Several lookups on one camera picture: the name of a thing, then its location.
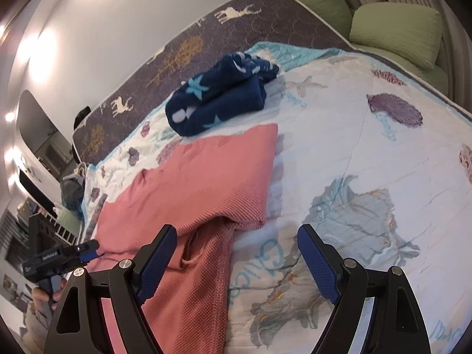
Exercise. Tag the wall mirror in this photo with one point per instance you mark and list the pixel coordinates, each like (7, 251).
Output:
(42, 132)

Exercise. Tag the grey bag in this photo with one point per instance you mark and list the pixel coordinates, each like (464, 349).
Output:
(72, 191)

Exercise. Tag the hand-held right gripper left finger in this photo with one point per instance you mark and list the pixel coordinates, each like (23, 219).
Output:
(158, 261)

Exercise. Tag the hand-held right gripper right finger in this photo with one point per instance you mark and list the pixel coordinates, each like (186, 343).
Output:
(319, 261)

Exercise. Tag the person's left hand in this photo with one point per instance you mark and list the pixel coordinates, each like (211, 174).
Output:
(41, 295)

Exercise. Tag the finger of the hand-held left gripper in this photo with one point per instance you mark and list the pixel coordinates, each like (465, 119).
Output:
(87, 251)

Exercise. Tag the black chair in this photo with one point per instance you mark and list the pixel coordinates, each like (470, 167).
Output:
(83, 116)

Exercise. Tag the navy star-print fleece garment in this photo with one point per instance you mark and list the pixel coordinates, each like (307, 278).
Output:
(228, 99)

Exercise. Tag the white crib rail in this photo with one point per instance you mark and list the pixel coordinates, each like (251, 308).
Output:
(68, 230)

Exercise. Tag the green pillow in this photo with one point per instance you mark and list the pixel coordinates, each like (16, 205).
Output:
(324, 11)
(394, 29)

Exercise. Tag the pink knit garment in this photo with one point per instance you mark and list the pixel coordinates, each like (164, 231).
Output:
(206, 177)

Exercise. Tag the white animal-print quilt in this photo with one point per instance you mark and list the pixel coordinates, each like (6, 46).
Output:
(350, 147)

